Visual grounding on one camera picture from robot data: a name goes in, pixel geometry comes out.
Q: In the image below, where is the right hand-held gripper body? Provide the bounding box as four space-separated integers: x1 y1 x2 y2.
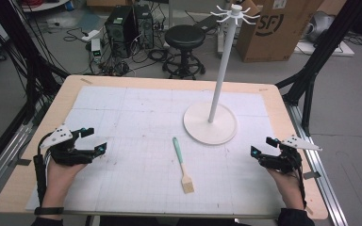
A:
257 135 323 174

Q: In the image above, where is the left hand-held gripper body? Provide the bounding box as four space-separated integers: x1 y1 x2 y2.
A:
40 123 94 167

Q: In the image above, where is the white hook rack stand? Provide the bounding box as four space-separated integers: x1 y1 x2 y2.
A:
182 3 261 146

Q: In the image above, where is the teal-handled wooden pastry brush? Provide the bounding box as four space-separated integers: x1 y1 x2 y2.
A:
172 137 195 195

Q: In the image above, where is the person's left hand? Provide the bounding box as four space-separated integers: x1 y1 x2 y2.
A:
43 155 89 209

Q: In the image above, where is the person's right hand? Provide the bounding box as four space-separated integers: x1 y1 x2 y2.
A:
266 167 306 211

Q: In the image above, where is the white grid mat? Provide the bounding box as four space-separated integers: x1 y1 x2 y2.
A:
25 85 287 216

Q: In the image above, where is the black wristband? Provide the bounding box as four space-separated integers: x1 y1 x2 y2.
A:
33 205 65 217

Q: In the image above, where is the white device with green display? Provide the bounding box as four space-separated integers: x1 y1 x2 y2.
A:
90 38 103 63

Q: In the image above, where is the white power strip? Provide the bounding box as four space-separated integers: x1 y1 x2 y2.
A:
80 29 101 42

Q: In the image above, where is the large cardboard box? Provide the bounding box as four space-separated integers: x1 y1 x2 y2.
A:
235 0 325 63

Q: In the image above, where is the white flat board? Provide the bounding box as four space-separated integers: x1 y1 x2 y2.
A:
294 40 355 58

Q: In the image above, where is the large black computer tower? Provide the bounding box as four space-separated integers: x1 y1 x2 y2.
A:
104 5 139 59

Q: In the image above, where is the slim black computer tower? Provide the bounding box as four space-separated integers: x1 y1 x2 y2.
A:
133 3 156 50

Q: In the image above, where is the black round stool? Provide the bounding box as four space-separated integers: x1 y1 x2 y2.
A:
161 24 207 81

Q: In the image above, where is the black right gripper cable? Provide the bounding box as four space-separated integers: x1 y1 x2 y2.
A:
296 166 308 209

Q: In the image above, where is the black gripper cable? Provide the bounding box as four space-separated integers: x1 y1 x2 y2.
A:
33 133 52 205
296 166 308 209

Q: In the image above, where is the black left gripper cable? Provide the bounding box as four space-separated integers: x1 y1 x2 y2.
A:
33 133 52 205

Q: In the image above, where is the aluminium rail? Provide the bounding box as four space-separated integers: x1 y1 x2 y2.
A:
0 121 35 206
286 103 349 226

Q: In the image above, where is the black metal frame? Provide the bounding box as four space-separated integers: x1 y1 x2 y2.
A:
275 0 362 137
0 0 72 182

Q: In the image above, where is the coiled black cable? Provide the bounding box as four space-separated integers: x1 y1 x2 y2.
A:
146 47 170 63

